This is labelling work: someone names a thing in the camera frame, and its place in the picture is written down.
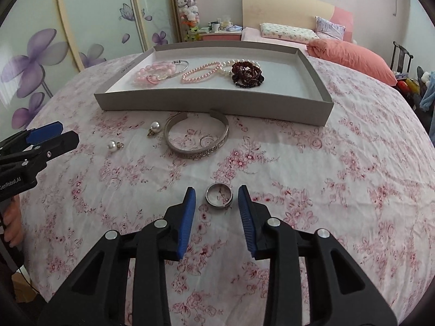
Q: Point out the dark wooden chair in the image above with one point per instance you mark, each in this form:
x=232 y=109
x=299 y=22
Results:
x=401 y=56

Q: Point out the white mug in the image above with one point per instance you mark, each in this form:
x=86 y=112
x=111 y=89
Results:
x=214 y=26

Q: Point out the cream pink bed headboard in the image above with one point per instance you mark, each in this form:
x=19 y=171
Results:
x=289 y=6

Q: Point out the white purple pillow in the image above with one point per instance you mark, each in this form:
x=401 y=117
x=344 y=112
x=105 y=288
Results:
x=329 y=27

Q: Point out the large purple flower wardrobe door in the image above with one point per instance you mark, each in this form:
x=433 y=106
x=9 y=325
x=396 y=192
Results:
x=34 y=51

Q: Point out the grey cardboard tray box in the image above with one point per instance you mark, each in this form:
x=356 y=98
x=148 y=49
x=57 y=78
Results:
x=292 y=85

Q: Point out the person's left hand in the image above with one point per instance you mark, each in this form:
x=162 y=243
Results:
x=13 y=224

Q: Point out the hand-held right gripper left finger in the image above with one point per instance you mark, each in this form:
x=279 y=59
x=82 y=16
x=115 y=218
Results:
x=186 y=225

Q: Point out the pearl drop earring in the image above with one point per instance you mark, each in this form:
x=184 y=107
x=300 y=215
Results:
x=111 y=146
x=155 y=126

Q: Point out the red yellow toy pile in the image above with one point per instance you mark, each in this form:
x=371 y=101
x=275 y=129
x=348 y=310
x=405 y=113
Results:
x=406 y=85

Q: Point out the light blue cloth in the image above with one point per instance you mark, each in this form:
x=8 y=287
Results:
x=233 y=28

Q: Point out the plush toy display tube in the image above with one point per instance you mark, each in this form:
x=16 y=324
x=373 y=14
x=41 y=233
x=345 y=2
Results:
x=188 y=3

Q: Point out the wide silver cuff bangle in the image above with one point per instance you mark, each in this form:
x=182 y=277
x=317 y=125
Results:
x=190 y=153

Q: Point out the frosted glass wardrobe door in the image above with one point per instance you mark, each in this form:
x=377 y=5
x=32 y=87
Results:
x=156 y=3

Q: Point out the yellow green plush toy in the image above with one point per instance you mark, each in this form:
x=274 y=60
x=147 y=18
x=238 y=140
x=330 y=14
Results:
x=192 y=34

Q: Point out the thin silver bangle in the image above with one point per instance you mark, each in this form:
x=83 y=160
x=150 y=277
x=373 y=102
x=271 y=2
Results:
x=186 y=66

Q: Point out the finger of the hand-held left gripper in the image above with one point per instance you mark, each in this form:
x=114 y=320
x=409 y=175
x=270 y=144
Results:
x=61 y=142
x=44 y=133

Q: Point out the pink floral tablecloth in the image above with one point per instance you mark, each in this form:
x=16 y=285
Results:
x=340 y=176

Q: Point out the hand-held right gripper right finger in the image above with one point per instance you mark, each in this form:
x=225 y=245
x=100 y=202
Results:
x=247 y=225

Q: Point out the butterfly print wardrobe door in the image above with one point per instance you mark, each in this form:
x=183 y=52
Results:
x=102 y=6

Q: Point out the floral print pillow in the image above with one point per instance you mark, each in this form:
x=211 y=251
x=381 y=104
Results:
x=289 y=32

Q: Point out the pink white nightstand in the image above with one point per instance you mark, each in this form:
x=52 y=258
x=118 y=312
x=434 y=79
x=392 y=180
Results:
x=217 y=36

